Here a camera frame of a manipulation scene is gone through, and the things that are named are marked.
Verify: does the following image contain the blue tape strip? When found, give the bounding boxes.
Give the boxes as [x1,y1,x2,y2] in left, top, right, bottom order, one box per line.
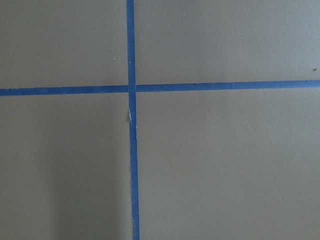
[0,79,320,97]
[125,0,141,240]

